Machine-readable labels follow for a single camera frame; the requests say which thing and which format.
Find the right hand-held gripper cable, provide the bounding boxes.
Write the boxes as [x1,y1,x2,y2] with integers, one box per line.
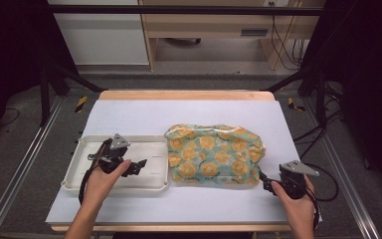
[305,184,322,231]

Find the thin black floor cable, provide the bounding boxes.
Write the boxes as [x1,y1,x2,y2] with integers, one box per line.
[0,107,22,128]

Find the person's left hand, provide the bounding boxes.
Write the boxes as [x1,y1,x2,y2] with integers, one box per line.
[83,158,132,209]

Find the person's right hand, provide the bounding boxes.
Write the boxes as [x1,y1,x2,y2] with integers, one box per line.
[270,174,317,233]

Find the black looped floor cable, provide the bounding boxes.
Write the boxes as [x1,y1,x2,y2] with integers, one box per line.
[303,161,340,203]

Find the orange-print green cloth bag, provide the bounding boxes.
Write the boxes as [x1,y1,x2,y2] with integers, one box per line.
[163,123,267,186]

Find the bundle of black floor cables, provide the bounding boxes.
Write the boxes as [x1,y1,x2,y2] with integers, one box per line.
[292,81,346,161]

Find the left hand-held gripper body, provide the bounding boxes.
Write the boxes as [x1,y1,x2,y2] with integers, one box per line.
[87,132,131,174]

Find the hanging black desk cables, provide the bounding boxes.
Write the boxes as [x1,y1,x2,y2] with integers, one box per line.
[269,1,308,72]

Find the black curtain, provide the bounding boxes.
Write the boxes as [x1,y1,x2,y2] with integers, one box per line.
[0,0,80,147]
[300,0,382,197]

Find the light wooden desk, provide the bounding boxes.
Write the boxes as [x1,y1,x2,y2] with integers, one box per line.
[138,0,326,72]

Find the white plastic tray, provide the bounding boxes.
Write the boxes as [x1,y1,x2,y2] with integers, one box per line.
[61,134,170,197]

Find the left hand-held gripper cable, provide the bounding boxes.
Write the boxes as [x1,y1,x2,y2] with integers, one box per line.
[78,138,112,205]

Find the white cabinet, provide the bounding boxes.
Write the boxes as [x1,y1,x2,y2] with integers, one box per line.
[47,0,150,66]

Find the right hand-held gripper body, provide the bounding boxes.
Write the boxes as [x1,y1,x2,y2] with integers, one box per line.
[278,159,320,200]

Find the yellow-black striped tape piece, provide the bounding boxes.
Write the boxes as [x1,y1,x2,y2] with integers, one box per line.
[286,97,306,113]
[75,95,90,114]

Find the aluminium floor rail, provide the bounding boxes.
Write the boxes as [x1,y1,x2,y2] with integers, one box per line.
[0,95,65,239]
[302,96,382,239]

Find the hand-held gripper cable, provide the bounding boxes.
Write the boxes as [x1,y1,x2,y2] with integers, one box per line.
[78,138,112,205]
[305,184,322,231]

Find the white table mat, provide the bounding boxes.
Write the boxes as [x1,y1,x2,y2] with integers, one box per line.
[45,99,323,225]

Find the black metal stand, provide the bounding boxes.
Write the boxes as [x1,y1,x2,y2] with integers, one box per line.
[39,59,108,127]
[262,65,329,128]

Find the black horizontal frame bar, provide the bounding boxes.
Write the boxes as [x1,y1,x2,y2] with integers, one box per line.
[46,4,326,17]

